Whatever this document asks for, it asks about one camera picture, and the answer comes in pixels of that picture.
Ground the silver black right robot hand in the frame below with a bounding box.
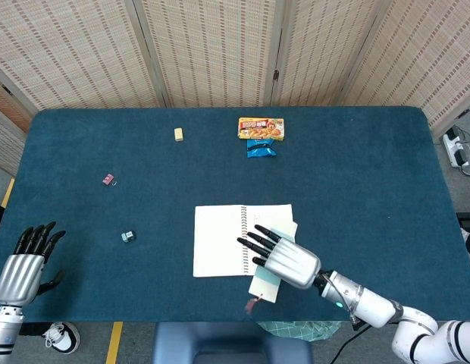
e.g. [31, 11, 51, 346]
[237, 224, 322, 290]

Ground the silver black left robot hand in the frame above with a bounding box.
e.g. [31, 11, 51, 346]
[0, 221, 67, 307]

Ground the light blue bookmark pink tassel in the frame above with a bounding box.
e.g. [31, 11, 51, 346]
[244, 221, 299, 315]

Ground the open white spiral notebook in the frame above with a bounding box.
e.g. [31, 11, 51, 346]
[193, 203, 295, 278]

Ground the green checked cloth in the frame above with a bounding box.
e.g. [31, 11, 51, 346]
[256, 320, 344, 343]

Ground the dark blue table cloth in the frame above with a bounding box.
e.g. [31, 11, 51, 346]
[0, 107, 470, 323]

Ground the blue chair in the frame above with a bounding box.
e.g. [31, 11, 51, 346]
[151, 322, 314, 364]

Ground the blue snack packet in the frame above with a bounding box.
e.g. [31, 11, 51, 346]
[245, 137, 277, 159]

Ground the yellow curry box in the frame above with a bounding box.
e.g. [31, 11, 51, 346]
[237, 117, 286, 142]

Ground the white power strip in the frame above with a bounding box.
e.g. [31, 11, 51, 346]
[442, 127, 470, 168]

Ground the woven folding screen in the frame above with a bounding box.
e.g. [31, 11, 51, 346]
[0, 0, 470, 177]

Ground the black cable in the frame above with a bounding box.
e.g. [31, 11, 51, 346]
[325, 324, 368, 364]

